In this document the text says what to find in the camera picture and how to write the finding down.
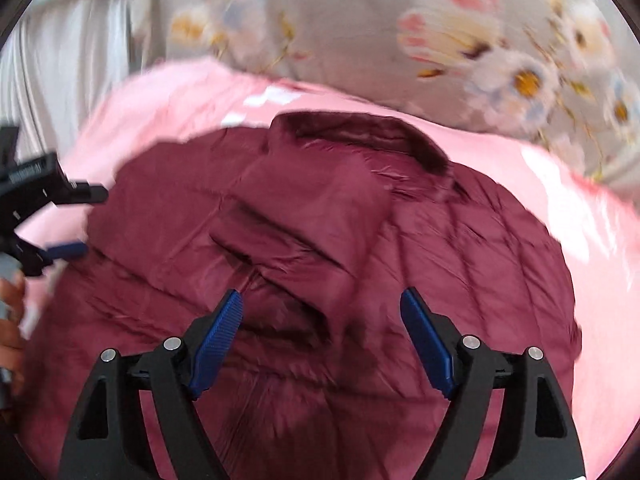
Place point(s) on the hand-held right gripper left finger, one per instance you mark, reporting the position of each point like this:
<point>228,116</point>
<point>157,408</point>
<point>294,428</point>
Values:
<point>220,340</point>

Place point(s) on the white satin curtain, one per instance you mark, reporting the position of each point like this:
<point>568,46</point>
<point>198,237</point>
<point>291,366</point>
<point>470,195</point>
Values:
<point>55,70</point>

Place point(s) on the pink printed blanket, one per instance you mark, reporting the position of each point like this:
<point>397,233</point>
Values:
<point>590,260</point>

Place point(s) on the grey floral bed sheet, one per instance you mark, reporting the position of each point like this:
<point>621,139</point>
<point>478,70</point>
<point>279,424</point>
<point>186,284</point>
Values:
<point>360,35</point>

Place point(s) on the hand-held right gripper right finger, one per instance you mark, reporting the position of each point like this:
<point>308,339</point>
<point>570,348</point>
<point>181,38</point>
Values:
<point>430,345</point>

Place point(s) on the person's left hand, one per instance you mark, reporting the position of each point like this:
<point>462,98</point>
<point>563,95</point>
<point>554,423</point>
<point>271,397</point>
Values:
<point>10,345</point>

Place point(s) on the maroon quilted puffer jacket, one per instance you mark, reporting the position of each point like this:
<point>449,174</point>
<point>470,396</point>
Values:
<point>310,240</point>

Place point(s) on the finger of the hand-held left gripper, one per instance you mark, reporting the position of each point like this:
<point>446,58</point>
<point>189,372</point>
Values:
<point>85,193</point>
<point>67,250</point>

